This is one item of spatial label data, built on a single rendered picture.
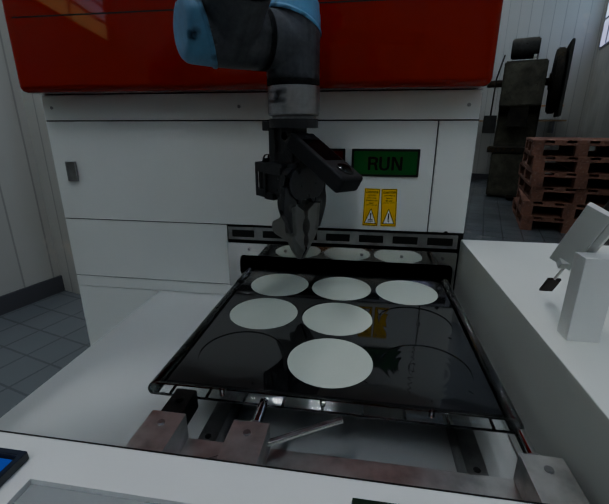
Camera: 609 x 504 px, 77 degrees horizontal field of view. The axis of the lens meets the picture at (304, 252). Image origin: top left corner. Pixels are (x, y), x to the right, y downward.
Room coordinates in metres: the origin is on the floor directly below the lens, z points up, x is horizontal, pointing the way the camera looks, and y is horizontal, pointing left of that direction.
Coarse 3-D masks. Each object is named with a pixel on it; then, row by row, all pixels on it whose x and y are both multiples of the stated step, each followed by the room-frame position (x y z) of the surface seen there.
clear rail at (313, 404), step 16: (160, 384) 0.34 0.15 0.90; (176, 384) 0.34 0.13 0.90; (192, 384) 0.34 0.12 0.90; (208, 400) 0.33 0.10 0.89; (224, 400) 0.32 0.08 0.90; (240, 400) 0.32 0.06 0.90; (256, 400) 0.32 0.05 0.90; (272, 400) 0.32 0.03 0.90; (288, 400) 0.32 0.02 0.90; (304, 400) 0.32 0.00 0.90; (336, 400) 0.32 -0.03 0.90; (352, 416) 0.31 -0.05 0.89; (368, 416) 0.30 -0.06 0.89; (384, 416) 0.30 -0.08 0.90; (400, 416) 0.30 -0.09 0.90; (416, 416) 0.30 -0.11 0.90; (432, 416) 0.30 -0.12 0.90; (448, 416) 0.29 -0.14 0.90; (464, 416) 0.29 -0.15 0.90; (480, 416) 0.29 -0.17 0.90; (496, 432) 0.29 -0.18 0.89; (512, 432) 0.28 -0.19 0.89
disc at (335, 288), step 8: (320, 280) 0.63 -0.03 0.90; (328, 280) 0.63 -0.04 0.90; (336, 280) 0.63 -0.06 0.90; (344, 280) 0.63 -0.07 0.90; (352, 280) 0.63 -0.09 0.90; (360, 280) 0.63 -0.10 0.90; (312, 288) 0.60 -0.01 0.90; (320, 288) 0.60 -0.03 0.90; (328, 288) 0.60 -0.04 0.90; (336, 288) 0.60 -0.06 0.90; (344, 288) 0.60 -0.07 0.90; (352, 288) 0.60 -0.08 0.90; (360, 288) 0.60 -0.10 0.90; (368, 288) 0.60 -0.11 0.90; (328, 296) 0.57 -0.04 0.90; (336, 296) 0.57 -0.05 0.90; (344, 296) 0.57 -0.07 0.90; (352, 296) 0.57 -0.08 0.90; (360, 296) 0.57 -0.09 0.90
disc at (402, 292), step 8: (400, 280) 0.63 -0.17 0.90; (376, 288) 0.60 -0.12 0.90; (384, 288) 0.60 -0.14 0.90; (392, 288) 0.60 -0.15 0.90; (400, 288) 0.60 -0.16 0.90; (408, 288) 0.60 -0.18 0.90; (416, 288) 0.60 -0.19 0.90; (424, 288) 0.60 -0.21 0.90; (384, 296) 0.57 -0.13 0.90; (392, 296) 0.57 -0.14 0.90; (400, 296) 0.57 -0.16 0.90; (408, 296) 0.57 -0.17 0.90; (416, 296) 0.57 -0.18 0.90; (424, 296) 0.57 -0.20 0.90; (432, 296) 0.57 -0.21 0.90; (408, 304) 0.54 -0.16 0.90; (416, 304) 0.54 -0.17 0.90; (424, 304) 0.54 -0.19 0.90
